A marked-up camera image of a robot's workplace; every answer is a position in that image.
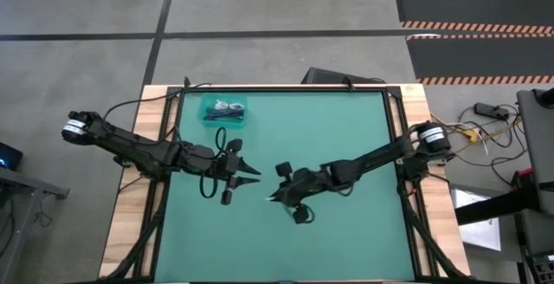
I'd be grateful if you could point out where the grey equipment cart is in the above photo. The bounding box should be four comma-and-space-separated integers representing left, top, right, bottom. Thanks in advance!
517, 87, 554, 257

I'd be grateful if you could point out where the white paper sheet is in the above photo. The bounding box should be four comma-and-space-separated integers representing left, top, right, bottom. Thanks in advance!
449, 188, 502, 253

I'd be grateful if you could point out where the black cart beam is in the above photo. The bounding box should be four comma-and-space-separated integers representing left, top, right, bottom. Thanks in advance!
454, 184, 540, 227

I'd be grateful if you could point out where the black floor cable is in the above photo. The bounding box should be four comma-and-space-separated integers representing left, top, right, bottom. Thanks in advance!
449, 101, 536, 186

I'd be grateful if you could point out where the black computer box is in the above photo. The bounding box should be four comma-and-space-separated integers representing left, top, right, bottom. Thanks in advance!
301, 66, 388, 86

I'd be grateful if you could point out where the black power strip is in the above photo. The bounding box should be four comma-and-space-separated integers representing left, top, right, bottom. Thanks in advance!
473, 101, 511, 120

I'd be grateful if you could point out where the grey metal table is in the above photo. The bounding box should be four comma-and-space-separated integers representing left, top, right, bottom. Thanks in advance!
0, 166, 70, 272

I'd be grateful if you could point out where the black hazard-striped floor mat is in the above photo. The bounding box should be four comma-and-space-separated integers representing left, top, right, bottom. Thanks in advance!
405, 34, 554, 86
394, 0, 554, 34

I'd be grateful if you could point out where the translucent teal plastic bin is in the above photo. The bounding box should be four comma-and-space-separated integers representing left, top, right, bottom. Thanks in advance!
197, 94, 249, 128

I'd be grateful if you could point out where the black aluminium table frame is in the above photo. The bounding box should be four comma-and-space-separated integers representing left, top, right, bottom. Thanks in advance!
99, 85, 471, 284

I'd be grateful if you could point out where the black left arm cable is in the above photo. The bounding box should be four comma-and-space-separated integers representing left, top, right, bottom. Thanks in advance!
198, 126, 229, 200

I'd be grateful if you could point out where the black power cable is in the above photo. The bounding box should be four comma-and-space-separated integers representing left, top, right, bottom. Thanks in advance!
102, 76, 214, 121

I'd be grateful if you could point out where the green table mat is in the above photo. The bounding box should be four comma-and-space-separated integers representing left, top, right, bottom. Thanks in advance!
153, 91, 416, 281

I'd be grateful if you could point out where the dark device with blue light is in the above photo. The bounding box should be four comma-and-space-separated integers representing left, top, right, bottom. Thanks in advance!
0, 141, 23, 171

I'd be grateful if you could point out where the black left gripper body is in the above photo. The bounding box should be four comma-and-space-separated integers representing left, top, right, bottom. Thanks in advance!
210, 138, 245, 206

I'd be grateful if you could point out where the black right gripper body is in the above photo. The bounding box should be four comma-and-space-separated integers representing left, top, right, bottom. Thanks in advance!
274, 161, 333, 225

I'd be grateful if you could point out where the yellow floor cable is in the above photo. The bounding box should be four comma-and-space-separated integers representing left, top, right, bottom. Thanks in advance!
432, 114, 523, 145

